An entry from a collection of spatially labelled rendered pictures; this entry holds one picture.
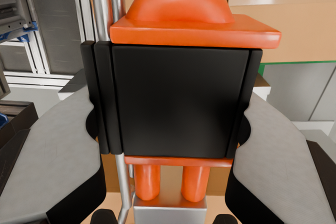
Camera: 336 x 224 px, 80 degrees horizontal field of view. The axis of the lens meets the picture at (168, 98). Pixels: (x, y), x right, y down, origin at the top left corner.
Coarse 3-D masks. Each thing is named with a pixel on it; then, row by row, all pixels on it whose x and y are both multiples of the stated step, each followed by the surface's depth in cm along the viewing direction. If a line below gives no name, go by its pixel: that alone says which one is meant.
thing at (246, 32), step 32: (128, 32) 9; (160, 32) 8; (192, 32) 8; (224, 32) 8; (256, 32) 8; (128, 64) 9; (160, 64) 9; (192, 64) 9; (224, 64) 9; (256, 64) 9; (128, 96) 10; (160, 96) 10; (192, 96) 10; (224, 96) 10; (128, 128) 11; (160, 128) 11; (192, 128) 11; (224, 128) 11; (128, 160) 12; (160, 160) 12; (192, 160) 12; (224, 160) 12
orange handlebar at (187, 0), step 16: (144, 0) 9; (160, 0) 9; (176, 0) 9; (192, 0) 9; (208, 0) 9; (224, 0) 10; (128, 16) 10; (144, 16) 10; (160, 16) 10; (176, 16) 10; (192, 16) 10; (208, 16) 10; (224, 16) 10; (144, 176) 15; (192, 176) 15; (208, 176) 16; (144, 192) 16; (192, 192) 16
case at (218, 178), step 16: (112, 160) 46; (112, 176) 42; (224, 176) 43; (112, 192) 39; (208, 192) 39; (224, 192) 40; (96, 208) 42; (112, 208) 42; (208, 208) 41; (224, 208) 41
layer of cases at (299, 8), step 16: (128, 0) 59; (240, 0) 58; (256, 0) 58; (272, 0) 58; (288, 0) 58; (304, 0) 58; (320, 0) 58; (256, 16) 60; (272, 16) 60; (288, 16) 60; (304, 16) 60; (320, 16) 60; (288, 32) 62; (304, 32) 62; (320, 32) 62; (288, 48) 65; (304, 48) 65; (320, 48) 65
